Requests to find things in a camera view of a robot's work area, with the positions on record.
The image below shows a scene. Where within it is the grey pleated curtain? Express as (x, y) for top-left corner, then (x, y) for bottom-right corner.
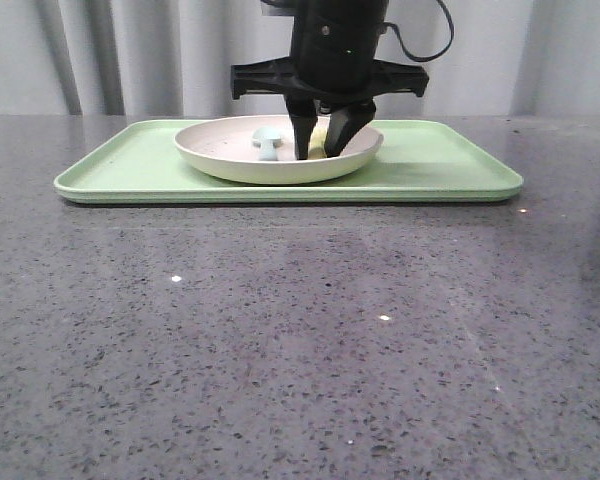
(0, 1), (600, 118)

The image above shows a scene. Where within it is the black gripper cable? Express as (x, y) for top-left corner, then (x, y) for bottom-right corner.
(383, 0), (455, 64)

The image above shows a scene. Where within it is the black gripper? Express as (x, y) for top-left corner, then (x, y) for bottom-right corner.
(230, 0), (429, 160)

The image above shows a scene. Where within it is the beige speckled round plate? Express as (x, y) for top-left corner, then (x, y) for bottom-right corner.
(174, 115), (384, 185)

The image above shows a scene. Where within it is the light green plastic tray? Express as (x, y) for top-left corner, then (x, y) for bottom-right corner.
(54, 120), (523, 204)

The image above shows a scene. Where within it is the light blue plastic spoon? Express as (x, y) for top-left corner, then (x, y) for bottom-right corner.
(252, 126), (282, 162)

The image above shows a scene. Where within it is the yellow plastic fork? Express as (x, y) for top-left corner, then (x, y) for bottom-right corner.
(307, 126), (327, 160)

